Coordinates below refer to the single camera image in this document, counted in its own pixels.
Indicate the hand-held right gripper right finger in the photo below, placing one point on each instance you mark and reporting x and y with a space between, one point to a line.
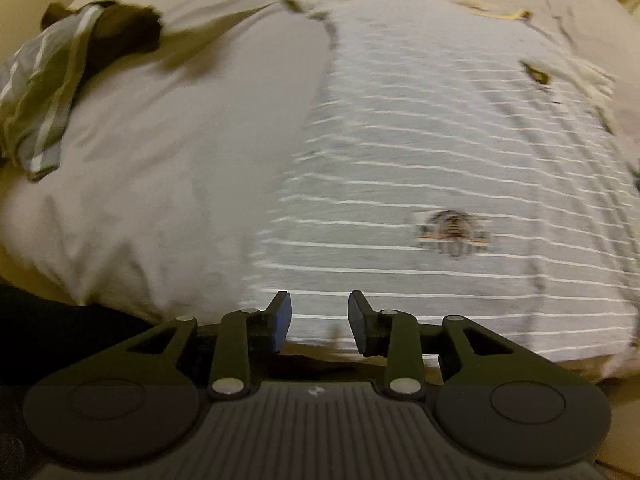
357 322

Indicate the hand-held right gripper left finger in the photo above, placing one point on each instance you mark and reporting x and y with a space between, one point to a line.
281 322

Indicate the brown garment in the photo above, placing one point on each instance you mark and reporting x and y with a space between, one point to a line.
125 35

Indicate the pale striped shirt yellow collar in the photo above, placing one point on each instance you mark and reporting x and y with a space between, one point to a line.
425 160

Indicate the grey garment wide white stripes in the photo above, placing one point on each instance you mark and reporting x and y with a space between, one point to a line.
40 90

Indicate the bed with grey duvet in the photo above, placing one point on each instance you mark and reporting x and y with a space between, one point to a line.
175 160

